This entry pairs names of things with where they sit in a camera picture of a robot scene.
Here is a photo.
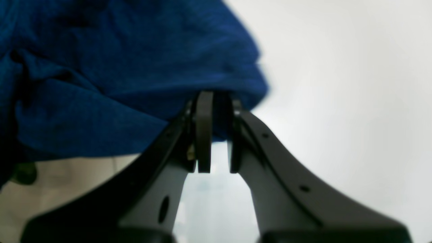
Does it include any blue t-shirt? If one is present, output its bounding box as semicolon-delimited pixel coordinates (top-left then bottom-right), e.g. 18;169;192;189
1;0;268;186

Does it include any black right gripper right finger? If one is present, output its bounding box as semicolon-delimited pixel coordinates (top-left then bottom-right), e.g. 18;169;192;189
228;99;412;243

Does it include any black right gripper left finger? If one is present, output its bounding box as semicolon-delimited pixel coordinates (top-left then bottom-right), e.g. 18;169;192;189
21;91;214;243

